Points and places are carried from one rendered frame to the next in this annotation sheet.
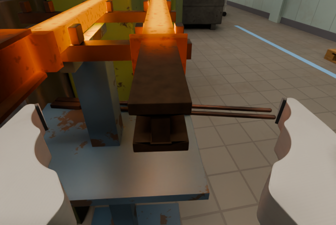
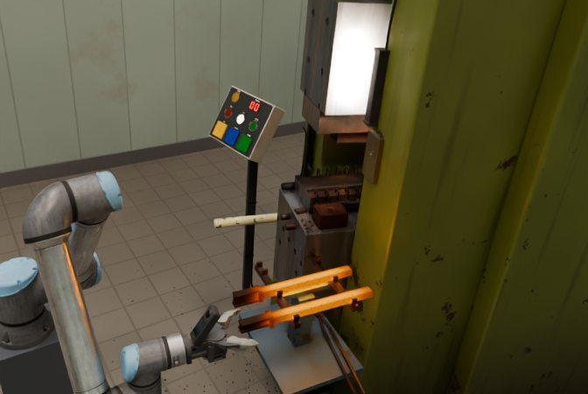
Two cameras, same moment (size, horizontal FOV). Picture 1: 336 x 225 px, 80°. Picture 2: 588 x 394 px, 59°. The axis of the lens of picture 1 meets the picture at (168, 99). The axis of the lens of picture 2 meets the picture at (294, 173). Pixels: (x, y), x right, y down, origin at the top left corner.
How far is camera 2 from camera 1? 156 cm
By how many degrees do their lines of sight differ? 55
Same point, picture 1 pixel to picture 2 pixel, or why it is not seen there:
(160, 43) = (266, 316)
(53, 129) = not seen: hidden behind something
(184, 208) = not seen: outside the picture
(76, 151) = (280, 331)
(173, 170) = (290, 376)
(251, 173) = not seen: outside the picture
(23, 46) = (256, 293)
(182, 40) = (270, 320)
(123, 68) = (368, 311)
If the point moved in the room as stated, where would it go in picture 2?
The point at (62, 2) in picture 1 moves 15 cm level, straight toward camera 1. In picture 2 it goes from (359, 242) to (335, 257)
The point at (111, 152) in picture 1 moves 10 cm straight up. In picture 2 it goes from (288, 346) to (290, 325)
